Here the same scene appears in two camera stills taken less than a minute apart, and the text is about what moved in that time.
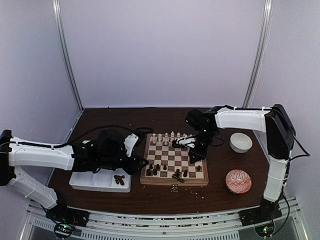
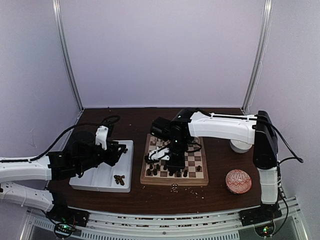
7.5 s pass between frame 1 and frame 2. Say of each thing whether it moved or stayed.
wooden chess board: stayed
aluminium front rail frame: stayed
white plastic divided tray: stayed
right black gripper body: moved
